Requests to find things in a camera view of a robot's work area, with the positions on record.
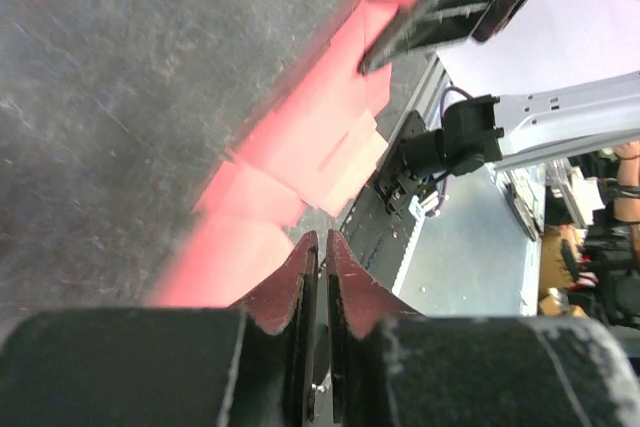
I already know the pink paper box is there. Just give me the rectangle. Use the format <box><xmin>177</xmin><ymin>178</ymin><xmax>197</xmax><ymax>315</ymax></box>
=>
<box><xmin>150</xmin><ymin>0</ymin><xmax>417</xmax><ymax>307</ymax></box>

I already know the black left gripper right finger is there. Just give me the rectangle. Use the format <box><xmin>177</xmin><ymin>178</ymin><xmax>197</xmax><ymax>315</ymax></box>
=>
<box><xmin>327</xmin><ymin>231</ymin><xmax>639</xmax><ymax>426</ymax></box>

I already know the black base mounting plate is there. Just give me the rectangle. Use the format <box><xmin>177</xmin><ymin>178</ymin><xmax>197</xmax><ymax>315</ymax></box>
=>
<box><xmin>341</xmin><ymin>111</ymin><xmax>426</xmax><ymax>296</ymax></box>

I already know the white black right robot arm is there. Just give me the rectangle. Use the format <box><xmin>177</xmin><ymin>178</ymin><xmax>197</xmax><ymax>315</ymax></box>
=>
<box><xmin>358</xmin><ymin>0</ymin><xmax>639</xmax><ymax>215</ymax></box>

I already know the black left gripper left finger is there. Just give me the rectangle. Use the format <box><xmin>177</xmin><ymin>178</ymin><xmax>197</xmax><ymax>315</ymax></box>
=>
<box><xmin>1</xmin><ymin>233</ymin><xmax>318</xmax><ymax>426</ymax></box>

